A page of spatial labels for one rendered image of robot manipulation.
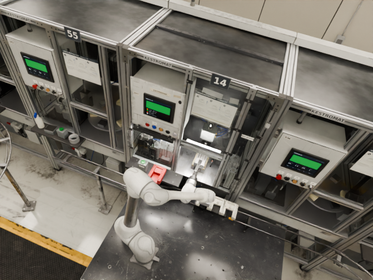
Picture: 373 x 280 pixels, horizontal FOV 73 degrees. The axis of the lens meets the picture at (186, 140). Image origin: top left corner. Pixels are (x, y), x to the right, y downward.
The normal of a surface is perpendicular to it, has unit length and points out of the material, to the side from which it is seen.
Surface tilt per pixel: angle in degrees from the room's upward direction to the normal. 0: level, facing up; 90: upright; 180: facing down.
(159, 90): 90
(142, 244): 6
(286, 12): 90
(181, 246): 0
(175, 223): 0
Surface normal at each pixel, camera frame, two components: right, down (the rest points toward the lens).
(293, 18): -0.34, 0.66
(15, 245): 0.13, -0.67
